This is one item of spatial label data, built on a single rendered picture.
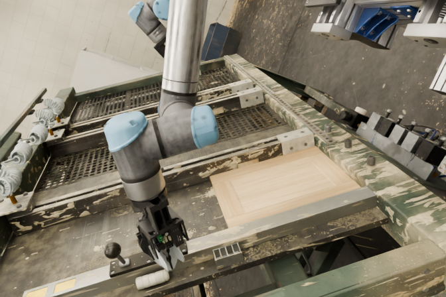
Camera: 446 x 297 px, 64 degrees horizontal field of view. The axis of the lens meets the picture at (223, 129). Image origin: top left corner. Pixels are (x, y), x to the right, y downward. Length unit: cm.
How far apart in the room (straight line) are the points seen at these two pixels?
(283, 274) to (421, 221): 35
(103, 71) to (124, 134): 438
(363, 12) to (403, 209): 72
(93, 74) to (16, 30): 190
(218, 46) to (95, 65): 177
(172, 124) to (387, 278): 54
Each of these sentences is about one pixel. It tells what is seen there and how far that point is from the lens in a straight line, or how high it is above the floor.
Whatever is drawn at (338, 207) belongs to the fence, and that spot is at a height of 100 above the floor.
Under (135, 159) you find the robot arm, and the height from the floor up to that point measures 157.
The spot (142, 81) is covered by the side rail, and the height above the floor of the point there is 142.
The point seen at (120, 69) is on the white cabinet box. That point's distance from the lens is 498.
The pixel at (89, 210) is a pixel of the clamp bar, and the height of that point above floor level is 158.
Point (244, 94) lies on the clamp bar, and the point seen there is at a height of 100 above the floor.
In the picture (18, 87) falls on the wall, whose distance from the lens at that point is 664.
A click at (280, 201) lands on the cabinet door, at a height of 109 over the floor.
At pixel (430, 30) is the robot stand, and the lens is 101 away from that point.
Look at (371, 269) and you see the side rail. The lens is 87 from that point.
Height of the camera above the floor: 165
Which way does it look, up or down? 19 degrees down
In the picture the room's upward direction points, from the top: 73 degrees counter-clockwise
